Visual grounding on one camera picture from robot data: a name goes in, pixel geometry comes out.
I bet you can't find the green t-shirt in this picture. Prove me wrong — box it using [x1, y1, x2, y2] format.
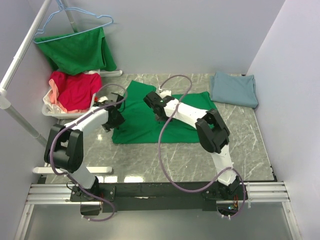
[111, 79, 218, 145]
[34, 27, 117, 76]

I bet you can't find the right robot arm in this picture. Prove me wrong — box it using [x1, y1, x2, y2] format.
[143, 91, 243, 200]

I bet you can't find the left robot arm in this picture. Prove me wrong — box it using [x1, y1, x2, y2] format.
[44, 93, 125, 201]

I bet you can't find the red t-shirt in basket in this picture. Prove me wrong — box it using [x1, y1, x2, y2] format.
[49, 71, 102, 113]

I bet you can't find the pink garment in basket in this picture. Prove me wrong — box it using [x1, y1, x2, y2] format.
[48, 79, 68, 113]

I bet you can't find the white laundry basket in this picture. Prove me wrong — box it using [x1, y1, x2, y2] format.
[42, 70, 100, 120]

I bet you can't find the green t-shirt on hanger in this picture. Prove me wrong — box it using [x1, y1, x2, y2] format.
[34, 27, 117, 76]

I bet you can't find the folded blue-grey t-shirt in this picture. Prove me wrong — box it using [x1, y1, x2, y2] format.
[210, 71, 259, 109]

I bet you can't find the black base beam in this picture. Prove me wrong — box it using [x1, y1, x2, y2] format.
[69, 181, 251, 213]

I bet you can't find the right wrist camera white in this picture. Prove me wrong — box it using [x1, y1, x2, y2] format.
[158, 88, 172, 99]

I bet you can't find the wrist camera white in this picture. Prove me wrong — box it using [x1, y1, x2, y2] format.
[94, 96, 108, 103]
[158, 88, 172, 99]

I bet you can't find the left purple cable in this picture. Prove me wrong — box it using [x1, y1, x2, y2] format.
[48, 83, 129, 223]

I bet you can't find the purple cable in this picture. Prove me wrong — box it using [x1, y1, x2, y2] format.
[157, 74, 247, 221]
[48, 83, 129, 223]

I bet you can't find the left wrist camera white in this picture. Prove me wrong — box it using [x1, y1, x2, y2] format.
[94, 96, 108, 103]

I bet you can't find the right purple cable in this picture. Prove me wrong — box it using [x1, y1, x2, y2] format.
[157, 74, 247, 221]

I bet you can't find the white clothes rack frame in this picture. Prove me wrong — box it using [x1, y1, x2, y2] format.
[0, 0, 123, 175]

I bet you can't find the blue wire hanger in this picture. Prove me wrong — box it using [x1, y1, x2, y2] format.
[32, 0, 114, 45]

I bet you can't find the aluminium rail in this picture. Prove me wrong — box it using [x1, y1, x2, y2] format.
[15, 181, 302, 240]

